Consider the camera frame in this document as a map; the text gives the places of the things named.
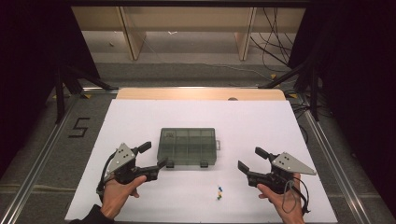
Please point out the black curtain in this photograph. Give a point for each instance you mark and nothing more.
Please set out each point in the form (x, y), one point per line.
(358, 77)
(28, 62)

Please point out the black metal stand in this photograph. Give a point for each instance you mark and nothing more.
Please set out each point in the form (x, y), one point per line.
(60, 93)
(313, 90)

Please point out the light wooden table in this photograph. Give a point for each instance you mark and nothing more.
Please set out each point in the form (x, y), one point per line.
(193, 94)

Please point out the yellow floor tape marker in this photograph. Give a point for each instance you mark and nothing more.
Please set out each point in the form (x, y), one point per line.
(54, 96)
(87, 96)

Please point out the light wooden shelf unit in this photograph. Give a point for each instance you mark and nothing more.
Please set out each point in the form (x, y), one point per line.
(132, 34)

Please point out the white floor scrap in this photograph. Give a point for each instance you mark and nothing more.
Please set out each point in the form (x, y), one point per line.
(172, 32)

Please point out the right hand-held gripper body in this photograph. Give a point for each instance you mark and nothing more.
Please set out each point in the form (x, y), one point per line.
(289, 165)

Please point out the person's left hand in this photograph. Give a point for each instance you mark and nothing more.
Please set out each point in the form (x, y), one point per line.
(116, 196)

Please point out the person's right hand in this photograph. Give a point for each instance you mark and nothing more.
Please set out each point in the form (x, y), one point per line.
(288, 207)

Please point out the white table sheet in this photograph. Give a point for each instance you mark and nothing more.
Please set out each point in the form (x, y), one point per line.
(193, 115)

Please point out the aluminium floor rail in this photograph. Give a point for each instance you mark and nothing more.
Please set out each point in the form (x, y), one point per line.
(40, 158)
(336, 168)
(99, 90)

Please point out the clear grey plastic compartment box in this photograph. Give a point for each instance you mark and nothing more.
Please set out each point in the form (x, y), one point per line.
(186, 146)

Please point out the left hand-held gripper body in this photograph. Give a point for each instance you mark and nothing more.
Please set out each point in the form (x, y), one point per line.
(121, 158)

